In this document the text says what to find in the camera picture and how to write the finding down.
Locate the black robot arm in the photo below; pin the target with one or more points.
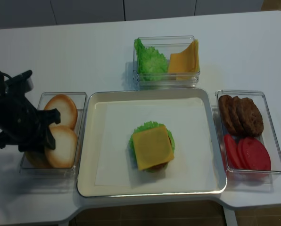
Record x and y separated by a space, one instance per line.
21 123

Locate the tomato slice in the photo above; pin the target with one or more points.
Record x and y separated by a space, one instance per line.
231 149
255 155
239 153

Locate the white paper sheet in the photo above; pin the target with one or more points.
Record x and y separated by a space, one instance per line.
192 166

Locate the clear lettuce cheese container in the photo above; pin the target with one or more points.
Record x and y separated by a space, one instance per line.
165 45

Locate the green lettuce leaf in container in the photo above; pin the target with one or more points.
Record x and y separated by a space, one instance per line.
149 62

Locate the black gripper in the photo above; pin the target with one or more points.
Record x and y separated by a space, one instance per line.
23 125

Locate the clear bun container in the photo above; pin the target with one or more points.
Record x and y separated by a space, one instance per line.
26 168

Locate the lettuce leaf on burger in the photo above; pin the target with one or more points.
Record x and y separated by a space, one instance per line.
140 128

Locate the brown patty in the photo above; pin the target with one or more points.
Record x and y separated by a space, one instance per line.
250 117
234 116
223 103

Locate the left brown patty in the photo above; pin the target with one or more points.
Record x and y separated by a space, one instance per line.
223 103

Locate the bun half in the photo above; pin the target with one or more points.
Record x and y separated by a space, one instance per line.
63 155
67 109
38 160

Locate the right tomato slice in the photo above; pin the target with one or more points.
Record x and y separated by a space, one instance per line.
255 155

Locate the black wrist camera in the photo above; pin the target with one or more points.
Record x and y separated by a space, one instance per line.
20 84

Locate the cheese slice on burger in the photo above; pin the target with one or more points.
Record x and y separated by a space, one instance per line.
152 147

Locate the white serving tray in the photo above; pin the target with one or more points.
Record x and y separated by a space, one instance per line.
93 135

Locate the middle tomato slice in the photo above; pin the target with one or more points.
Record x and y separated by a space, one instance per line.
239 153

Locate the middle brown patty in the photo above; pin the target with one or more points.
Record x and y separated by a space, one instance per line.
234 116

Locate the right brown patty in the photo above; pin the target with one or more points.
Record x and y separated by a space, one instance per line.
250 117

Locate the left tomato slice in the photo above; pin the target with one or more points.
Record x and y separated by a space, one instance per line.
231 149

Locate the clear patty tomato container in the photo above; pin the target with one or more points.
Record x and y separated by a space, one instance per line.
268 137

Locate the cheese slices in container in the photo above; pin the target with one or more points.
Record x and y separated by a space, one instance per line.
184 64

